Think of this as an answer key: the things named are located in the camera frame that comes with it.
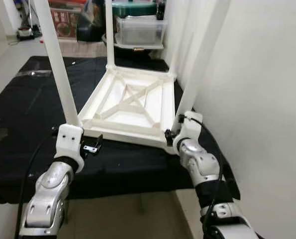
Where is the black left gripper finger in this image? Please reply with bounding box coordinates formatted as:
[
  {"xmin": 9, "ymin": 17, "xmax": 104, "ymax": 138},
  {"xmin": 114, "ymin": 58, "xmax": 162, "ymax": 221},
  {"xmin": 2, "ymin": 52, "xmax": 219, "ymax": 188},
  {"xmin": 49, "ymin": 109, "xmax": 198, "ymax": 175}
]
[{"xmin": 83, "ymin": 134, "xmax": 103, "ymax": 154}]

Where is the white plastic table top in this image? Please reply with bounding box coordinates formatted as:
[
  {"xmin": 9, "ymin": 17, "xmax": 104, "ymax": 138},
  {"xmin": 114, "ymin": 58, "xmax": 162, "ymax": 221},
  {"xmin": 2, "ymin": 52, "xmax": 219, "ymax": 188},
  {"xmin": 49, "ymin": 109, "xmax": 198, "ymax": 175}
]
[{"xmin": 78, "ymin": 65, "xmax": 181, "ymax": 148}]

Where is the black tablecloth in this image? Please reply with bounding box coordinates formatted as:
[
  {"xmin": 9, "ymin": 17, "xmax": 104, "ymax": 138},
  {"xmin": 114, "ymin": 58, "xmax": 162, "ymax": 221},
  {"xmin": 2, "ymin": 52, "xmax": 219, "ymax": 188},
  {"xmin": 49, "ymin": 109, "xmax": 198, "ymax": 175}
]
[{"xmin": 0, "ymin": 56, "xmax": 240, "ymax": 204}]

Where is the clear tape strip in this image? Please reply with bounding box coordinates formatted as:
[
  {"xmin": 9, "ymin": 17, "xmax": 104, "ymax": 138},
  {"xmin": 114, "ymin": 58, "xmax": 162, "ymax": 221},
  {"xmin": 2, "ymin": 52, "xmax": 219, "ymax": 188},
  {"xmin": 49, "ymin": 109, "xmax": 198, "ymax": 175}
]
[{"xmin": 16, "ymin": 70, "xmax": 52, "ymax": 78}]

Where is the clear plastic storage box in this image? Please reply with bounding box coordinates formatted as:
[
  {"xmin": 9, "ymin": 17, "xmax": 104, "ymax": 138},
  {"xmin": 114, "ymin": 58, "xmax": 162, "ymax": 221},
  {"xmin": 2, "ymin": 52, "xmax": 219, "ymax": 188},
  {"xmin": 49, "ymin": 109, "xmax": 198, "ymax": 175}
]
[{"xmin": 115, "ymin": 17, "xmax": 168, "ymax": 49}]

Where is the beige cloth-covered bench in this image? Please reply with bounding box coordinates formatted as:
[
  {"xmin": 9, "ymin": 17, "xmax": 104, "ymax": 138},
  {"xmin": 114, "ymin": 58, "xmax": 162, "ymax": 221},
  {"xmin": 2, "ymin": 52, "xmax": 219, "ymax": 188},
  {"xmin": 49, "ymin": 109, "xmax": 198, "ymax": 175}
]
[{"xmin": 58, "ymin": 39, "xmax": 108, "ymax": 58}]

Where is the green pot lid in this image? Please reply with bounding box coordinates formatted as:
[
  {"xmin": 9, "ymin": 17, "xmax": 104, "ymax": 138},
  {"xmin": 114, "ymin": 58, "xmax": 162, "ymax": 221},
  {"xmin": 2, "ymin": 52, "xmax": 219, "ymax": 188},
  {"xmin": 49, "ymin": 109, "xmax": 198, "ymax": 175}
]
[{"xmin": 112, "ymin": 0, "xmax": 158, "ymax": 18}]

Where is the glossy black bag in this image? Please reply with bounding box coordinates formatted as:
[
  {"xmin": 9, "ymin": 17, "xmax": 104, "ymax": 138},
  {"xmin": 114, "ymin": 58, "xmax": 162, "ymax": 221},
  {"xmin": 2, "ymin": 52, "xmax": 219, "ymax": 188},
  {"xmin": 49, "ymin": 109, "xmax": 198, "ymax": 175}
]
[{"xmin": 77, "ymin": 0, "xmax": 106, "ymax": 43}]

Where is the red food-print box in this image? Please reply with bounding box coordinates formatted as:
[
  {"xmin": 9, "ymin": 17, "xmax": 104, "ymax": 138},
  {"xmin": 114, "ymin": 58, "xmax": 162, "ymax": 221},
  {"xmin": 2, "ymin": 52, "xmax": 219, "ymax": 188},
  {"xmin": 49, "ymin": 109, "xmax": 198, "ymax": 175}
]
[{"xmin": 51, "ymin": 7, "xmax": 81, "ymax": 38}]

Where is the clear bin with orange lid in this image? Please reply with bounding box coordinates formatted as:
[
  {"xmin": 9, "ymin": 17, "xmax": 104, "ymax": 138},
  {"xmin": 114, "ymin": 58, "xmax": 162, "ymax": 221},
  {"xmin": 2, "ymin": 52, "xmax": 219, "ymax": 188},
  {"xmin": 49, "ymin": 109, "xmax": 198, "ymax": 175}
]
[{"xmin": 47, "ymin": 0, "xmax": 89, "ymax": 40}]

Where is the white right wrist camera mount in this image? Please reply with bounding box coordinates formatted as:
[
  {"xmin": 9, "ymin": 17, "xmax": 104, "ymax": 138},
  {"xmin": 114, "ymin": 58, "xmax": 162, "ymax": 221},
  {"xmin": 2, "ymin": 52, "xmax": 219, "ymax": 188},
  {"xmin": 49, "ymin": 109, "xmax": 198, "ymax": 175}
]
[{"xmin": 174, "ymin": 111, "xmax": 204, "ymax": 156}]

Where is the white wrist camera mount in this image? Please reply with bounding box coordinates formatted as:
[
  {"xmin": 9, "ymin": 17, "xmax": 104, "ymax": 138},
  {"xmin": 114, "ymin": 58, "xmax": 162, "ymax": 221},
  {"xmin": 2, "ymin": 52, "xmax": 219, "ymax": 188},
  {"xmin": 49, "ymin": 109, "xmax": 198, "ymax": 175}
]
[
  {"xmin": 57, "ymin": 124, "xmax": 85, "ymax": 172},
  {"xmin": 174, "ymin": 111, "xmax": 204, "ymax": 156}
]

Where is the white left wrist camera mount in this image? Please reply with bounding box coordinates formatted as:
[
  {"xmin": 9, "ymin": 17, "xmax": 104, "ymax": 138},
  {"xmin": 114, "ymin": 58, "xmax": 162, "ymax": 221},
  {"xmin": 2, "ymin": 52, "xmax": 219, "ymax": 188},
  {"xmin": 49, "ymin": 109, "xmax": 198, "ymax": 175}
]
[{"xmin": 57, "ymin": 124, "xmax": 85, "ymax": 172}]

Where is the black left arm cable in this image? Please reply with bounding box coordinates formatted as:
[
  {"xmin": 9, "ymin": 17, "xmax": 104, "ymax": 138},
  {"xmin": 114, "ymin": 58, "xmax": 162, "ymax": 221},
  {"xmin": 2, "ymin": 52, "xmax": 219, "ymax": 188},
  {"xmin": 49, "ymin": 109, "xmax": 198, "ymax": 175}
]
[{"xmin": 16, "ymin": 128, "xmax": 59, "ymax": 235}]

